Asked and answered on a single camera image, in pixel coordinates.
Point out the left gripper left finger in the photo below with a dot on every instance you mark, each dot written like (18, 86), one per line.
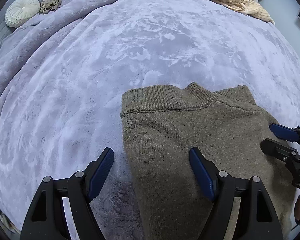
(46, 219)

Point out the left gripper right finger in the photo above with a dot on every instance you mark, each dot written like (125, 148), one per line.
(257, 218)

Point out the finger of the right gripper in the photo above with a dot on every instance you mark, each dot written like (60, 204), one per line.
(286, 133)
(279, 150)

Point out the olive knit sweater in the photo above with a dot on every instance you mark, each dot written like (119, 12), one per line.
(161, 124)

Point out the lavender plush bed blanket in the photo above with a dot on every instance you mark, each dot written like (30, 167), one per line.
(63, 75)

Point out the round white pleated cushion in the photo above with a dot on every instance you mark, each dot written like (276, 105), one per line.
(21, 11)

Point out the small beige crumpled cloth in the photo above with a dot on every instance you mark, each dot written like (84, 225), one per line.
(49, 5)

